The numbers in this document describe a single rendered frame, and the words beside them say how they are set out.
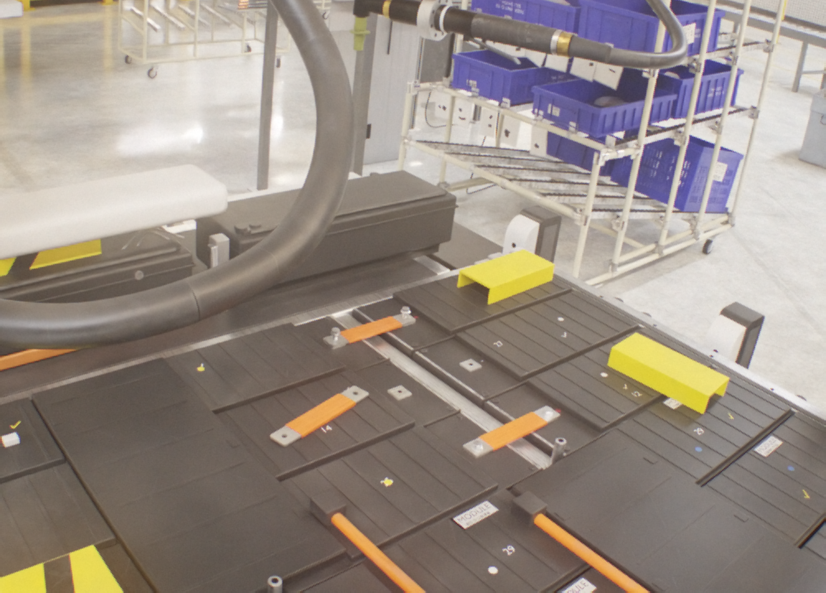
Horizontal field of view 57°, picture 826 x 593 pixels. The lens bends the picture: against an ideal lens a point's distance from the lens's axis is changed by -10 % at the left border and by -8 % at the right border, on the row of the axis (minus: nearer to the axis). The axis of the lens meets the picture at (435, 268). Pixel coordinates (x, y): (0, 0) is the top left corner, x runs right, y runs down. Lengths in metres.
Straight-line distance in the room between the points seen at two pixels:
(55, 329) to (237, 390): 0.55
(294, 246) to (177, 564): 0.38
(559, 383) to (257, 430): 0.41
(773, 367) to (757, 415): 2.39
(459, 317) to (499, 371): 0.14
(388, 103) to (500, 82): 1.35
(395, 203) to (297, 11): 0.74
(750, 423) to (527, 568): 0.45
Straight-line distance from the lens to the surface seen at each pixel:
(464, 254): 1.78
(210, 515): 0.86
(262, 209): 1.32
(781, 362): 3.65
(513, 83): 3.72
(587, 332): 1.28
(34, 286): 1.11
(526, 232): 1.65
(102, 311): 0.52
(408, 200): 1.39
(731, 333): 1.43
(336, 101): 0.64
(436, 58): 5.79
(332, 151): 0.61
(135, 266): 1.15
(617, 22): 3.53
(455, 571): 0.83
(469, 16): 1.47
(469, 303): 1.30
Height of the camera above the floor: 1.60
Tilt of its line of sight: 25 degrees down
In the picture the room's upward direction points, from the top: 7 degrees clockwise
